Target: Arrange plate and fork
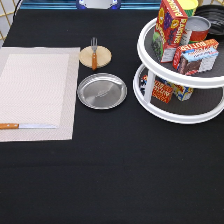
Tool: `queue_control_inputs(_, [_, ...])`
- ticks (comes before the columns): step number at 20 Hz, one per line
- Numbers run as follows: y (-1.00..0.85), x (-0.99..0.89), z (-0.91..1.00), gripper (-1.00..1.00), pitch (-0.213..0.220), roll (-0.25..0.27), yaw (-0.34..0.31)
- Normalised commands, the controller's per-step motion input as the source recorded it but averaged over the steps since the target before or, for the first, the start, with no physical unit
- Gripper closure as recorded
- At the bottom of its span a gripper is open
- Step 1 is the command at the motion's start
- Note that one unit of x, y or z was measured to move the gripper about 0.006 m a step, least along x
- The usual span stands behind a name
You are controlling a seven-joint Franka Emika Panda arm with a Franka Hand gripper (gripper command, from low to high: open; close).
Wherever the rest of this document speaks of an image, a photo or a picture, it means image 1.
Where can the knife with wooden handle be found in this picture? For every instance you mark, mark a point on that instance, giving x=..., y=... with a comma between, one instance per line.
x=26, y=126

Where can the orange box on lower tier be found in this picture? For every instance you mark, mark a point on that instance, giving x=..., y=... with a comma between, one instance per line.
x=162, y=92

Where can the beige woven placemat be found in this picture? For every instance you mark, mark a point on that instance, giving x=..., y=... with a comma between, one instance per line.
x=38, y=86

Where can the round silver metal plate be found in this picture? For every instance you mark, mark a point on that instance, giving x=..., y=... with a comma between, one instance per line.
x=102, y=91

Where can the red raisins box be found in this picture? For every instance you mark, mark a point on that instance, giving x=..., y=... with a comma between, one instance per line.
x=170, y=24

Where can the round wooden coaster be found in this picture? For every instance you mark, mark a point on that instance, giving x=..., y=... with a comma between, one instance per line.
x=104, y=56

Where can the black bowl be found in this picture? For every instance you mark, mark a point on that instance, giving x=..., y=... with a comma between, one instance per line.
x=215, y=15

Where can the red tin can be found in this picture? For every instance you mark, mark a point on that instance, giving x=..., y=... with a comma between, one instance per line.
x=196, y=30

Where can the robot base white blue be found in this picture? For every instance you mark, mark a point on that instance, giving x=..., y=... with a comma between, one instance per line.
x=98, y=4

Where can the red butter box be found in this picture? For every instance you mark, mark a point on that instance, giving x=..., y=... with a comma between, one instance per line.
x=198, y=45

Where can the fork with wooden handle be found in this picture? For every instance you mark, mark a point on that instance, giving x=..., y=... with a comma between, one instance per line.
x=94, y=55

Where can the chocolate pudding box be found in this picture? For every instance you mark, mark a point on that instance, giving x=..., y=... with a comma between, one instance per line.
x=197, y=60

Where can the yellow green container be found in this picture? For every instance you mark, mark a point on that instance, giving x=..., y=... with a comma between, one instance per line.
x=189, y=6

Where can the white two-tier turntable rack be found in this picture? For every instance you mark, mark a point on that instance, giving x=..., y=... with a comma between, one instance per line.
x=207, y=100

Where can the yellow box on lower tier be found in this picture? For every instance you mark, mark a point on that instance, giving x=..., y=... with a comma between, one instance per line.
x=181, y=92

